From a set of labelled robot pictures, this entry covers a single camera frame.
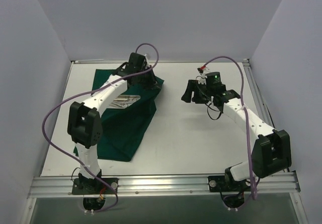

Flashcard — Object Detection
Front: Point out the green surgical cloth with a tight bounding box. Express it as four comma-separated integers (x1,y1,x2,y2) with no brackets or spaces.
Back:
72,68,166,162

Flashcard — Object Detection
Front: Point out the front aluminium rail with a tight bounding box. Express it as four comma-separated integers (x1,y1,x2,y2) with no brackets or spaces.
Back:
28,172,300,198

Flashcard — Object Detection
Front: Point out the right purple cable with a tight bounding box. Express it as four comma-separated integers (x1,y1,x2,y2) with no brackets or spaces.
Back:
198,55,261,211

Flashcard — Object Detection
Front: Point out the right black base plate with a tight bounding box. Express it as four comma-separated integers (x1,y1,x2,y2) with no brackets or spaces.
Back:
207,175,250,193

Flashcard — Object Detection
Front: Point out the purple cable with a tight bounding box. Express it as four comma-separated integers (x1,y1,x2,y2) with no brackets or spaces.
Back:
41,43,159,213
198,55,261,211

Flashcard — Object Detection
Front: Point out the right aluminium rail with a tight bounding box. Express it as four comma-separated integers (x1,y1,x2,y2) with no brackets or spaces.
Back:
243,59,290,172

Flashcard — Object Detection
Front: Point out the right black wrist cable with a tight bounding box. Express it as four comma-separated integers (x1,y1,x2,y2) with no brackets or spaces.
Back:
206,100,224,121

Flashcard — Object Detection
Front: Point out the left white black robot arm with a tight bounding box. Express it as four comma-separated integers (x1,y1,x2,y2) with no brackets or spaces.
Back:
67,52,158,193

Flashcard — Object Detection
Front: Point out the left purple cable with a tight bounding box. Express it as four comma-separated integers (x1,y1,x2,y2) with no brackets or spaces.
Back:
41,43,159,213

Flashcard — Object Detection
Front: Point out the back aluminium rail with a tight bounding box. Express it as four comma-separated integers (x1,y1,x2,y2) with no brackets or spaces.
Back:
70,59,250,64

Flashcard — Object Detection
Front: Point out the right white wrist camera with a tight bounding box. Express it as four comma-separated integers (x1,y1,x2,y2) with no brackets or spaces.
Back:
196,66,210,85

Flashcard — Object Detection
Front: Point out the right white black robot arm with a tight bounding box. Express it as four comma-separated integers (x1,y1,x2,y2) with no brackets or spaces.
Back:
181,72,292,190

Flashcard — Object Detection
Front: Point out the metal instrument tray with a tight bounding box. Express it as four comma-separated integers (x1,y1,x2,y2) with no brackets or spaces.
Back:
108,95,141,109

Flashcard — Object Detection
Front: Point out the aluminium rail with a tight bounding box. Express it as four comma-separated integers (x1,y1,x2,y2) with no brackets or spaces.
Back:
70,59,250,64
243,59,290,172
28,172,300,198

